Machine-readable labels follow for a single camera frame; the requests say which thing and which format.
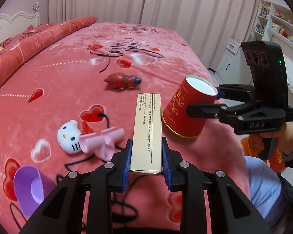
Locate purple silicone cup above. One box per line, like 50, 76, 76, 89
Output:
13, 165, 55, 218

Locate red cylindrical paper can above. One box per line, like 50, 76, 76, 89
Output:
162, 75, 217, 138

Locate pink plastic roller toy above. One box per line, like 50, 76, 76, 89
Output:
79, 127, 125, 162

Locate long wooden box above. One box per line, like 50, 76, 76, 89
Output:
130, 94, 162, 175

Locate dark red gourd toy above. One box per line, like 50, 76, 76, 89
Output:
104, 72, 142, 89

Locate hello kitty plush toy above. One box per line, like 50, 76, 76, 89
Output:
56, 120, 81, 154

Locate orange trash bin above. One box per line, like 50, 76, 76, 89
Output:
241, 137, 286, 174

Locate person's right hand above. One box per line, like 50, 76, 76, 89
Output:
249, 122, 293, 156

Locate white desk cabinet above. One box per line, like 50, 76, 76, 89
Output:
215, 39, 252, 85

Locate person's light blue trousers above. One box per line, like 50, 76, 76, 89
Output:
245, 156, 288, 225

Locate white bookshelf with toys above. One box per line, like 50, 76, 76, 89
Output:
248, 0, 293, 58

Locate pink pleated curtain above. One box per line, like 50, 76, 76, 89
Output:
48, 0, 261, 69

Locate bed with pink blanket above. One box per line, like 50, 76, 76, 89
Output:
0, 22, 251, 234

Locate folded red duvet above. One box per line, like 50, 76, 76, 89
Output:
0, 16, 97, 88

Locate white carved headboard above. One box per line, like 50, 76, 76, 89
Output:
0, 2, 40, 43

